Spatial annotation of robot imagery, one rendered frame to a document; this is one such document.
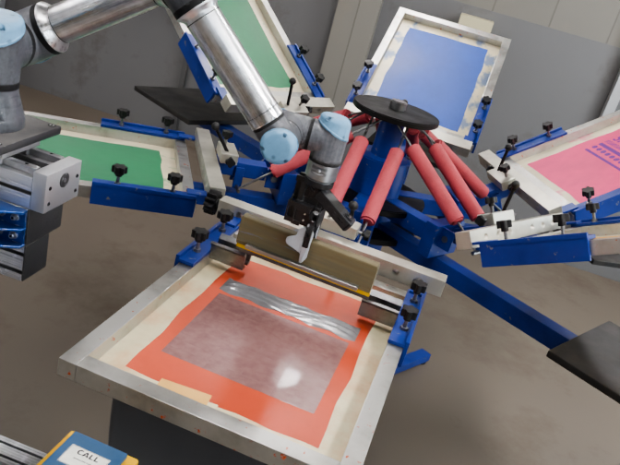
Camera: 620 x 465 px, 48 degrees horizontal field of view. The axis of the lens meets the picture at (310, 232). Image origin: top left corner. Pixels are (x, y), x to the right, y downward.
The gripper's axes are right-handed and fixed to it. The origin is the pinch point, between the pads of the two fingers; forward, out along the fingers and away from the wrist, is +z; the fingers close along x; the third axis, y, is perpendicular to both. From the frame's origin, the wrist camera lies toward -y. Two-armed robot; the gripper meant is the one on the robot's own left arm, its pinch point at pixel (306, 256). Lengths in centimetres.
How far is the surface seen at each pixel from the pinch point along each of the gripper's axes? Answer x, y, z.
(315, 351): 17.4, -11.5, 13.3
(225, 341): 27.0, 7.0, 13.5
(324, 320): 3.8, -9.5, 12.8
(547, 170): -135, -60, -9
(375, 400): 31.7, -27.6, 9.8
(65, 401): -37, 80, 109
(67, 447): 73, 15, 12
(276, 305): 5.5, 2.7, 12.9
